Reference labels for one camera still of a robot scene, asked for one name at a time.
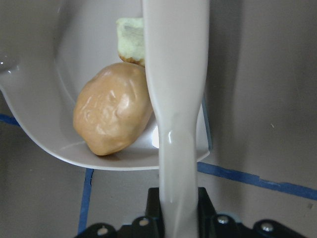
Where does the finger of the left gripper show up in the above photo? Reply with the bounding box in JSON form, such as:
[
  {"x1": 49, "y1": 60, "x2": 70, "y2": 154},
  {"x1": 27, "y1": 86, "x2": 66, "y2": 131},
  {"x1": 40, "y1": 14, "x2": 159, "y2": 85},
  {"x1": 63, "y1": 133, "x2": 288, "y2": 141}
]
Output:
[
  {"x1": 198, "y1": 187, "x2": 238, "y2": 238},
  {"x1": 132, "y1": 188, "x2": 164, "y2": 238}
]

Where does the brown potato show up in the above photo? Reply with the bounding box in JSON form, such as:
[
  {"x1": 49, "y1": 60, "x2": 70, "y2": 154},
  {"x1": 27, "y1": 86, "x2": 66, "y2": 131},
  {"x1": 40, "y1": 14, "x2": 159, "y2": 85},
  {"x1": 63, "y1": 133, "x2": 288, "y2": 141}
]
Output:
[{"x1": 73, "y1": 62, "x2": 153, "y2": 156}]

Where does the pale green food chunk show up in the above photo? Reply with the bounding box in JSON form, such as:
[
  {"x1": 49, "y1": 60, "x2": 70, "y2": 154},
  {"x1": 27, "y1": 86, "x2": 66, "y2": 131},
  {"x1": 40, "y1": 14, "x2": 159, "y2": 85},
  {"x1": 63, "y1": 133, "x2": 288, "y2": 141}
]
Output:
[{"x1": 116, "y1": 17, "x2": 145, "y2": 67}]

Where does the beige plastic dustpan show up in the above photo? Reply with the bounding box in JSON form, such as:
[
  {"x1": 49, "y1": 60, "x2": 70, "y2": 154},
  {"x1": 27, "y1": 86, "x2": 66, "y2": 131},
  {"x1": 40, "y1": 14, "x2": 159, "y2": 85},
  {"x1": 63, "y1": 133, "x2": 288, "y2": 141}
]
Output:
[{"x1": 0, "y1": 0, "x2": 213, "y2": 172}]

